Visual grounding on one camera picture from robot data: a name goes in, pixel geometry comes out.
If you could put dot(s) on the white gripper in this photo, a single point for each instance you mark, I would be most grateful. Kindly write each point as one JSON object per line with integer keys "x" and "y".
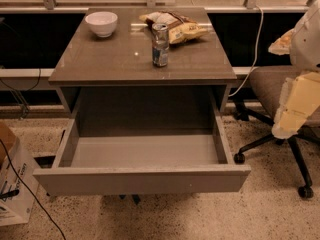
{"x": 307, "y": 45}

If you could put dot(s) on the silver blue redbull can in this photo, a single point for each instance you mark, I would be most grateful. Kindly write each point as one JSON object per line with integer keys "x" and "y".
{"x": 160, "y": 44}

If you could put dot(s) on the grey cabinet with glossy top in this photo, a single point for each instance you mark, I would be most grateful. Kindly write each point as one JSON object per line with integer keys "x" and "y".
{"x": 125, "y": 58}

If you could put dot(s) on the open grey top drawer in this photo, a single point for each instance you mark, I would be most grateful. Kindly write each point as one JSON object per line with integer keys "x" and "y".
{"x": 143, "y": 140}

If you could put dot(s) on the grey office chair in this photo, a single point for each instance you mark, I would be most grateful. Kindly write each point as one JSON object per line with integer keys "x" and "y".
{"x": 266, "y": 83}

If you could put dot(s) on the yellow brown chip bag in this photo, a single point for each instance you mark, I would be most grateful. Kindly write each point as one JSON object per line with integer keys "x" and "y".
{"x": 181, "y": 28}

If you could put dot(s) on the white ceramic bowl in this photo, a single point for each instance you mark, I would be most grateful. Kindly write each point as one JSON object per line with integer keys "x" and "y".
{"x": 102, "y": 23}

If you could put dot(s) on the white cardboard box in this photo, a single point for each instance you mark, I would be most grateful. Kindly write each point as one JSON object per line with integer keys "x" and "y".
{"x": 17, "y": 167}

